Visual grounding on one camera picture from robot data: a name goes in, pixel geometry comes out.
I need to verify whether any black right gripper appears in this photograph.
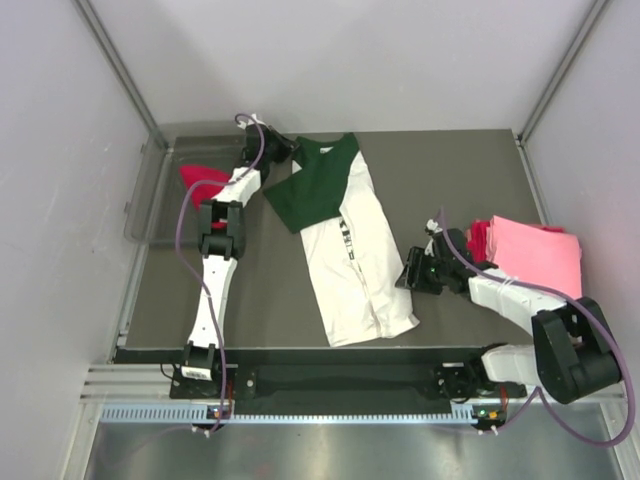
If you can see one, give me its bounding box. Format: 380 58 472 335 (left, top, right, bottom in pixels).
395 247 451 295

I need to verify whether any white and green t-shirt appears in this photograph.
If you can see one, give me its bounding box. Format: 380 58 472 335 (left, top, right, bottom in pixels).
265 133 419 347

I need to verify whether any pink t-shirt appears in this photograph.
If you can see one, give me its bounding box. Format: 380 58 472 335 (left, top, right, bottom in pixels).
487 216 582 299

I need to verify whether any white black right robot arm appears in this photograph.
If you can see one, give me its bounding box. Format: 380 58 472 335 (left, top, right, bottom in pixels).
396 221 623 404

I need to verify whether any crimson red t-shirt in bin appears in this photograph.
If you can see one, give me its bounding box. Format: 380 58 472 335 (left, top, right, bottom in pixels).
179 165 231 232

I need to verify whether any clear grey plastic bin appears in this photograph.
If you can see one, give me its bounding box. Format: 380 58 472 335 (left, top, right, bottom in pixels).
124 120 245 248

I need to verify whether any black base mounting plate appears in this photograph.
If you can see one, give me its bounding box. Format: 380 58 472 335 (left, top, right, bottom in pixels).
165 347 525 413

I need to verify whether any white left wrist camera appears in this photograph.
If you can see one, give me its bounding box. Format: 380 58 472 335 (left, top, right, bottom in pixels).
244 114 265 127

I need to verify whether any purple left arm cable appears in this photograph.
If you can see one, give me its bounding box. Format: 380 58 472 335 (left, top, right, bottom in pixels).
174 113 269 441

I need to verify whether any left aluminium frame post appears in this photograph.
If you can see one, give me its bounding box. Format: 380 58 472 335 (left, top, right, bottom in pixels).
71 0 169 149

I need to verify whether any aluminium frame post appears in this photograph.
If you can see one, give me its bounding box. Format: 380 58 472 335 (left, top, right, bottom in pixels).
515 0 611 148
71 0 169 149

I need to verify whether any grey slotted cable duct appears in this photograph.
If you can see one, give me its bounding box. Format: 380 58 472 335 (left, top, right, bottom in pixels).
99 399 506 426

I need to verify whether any right aluminium frame post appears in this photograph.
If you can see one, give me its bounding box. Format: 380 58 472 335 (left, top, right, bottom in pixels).
515 0 611 148

